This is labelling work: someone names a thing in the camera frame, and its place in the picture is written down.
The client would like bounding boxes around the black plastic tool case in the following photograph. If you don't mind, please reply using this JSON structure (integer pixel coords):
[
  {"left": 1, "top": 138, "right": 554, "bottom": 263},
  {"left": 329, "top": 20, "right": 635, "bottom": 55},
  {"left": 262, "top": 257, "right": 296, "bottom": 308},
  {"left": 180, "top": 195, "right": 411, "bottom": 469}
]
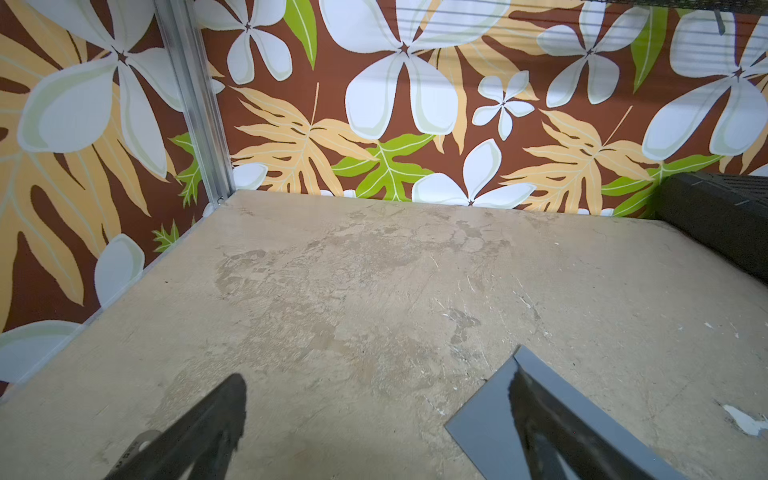
[{"left": 650, "top": 172, "right": 767, "bottom": 282}]

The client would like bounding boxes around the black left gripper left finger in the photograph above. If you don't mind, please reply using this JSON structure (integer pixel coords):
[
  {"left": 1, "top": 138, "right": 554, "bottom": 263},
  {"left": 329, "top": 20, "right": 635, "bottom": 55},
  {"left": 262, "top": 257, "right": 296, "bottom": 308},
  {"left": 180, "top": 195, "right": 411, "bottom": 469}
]
[{"left": 107, "top": 373, "right": 247, "bottom": 479}]

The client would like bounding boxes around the aluminium frame post left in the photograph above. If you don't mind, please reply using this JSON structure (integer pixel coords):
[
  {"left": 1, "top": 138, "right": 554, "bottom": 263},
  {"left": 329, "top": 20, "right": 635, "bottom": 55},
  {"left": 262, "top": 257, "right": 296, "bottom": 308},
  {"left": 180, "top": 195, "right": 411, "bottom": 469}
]
[{"left": 154, "top": 0, "right": 235, "bottom": 209}]

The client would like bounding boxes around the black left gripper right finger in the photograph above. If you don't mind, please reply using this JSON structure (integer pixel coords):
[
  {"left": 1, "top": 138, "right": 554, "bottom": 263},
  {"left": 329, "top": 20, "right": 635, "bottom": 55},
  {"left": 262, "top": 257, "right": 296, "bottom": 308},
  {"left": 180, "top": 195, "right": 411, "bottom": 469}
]
[{"left": 508, "top": 369, "right": 645, "bottom": 479}]

